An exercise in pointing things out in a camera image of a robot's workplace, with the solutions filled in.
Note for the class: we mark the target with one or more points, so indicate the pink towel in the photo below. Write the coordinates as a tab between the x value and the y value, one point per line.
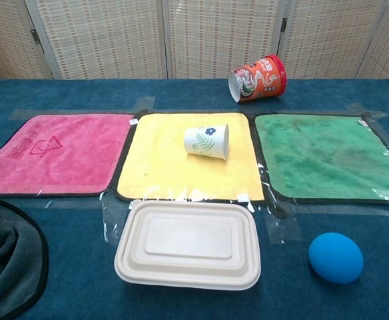
64	153

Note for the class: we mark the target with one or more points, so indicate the blue ball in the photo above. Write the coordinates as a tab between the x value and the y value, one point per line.
336	258

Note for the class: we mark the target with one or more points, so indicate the dark grey cloth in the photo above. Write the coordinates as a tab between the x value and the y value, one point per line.
4	260

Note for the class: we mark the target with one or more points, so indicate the yellow towel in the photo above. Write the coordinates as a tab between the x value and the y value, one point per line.
161	166

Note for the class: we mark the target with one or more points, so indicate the blue table cover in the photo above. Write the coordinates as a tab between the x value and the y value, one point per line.
81	266

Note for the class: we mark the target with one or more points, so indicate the beige lidded lunch box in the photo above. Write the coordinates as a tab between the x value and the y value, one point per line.
188	243

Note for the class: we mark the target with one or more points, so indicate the red instant noodle cup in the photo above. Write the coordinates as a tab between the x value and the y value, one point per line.
261	80

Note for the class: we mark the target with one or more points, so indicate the green towel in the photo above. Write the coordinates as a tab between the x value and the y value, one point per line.
321	156

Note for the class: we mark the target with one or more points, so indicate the woven folding screen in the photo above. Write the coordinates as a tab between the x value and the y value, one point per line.
108	33

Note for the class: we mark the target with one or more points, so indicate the white floral paper cup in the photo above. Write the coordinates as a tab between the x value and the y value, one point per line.
204	141

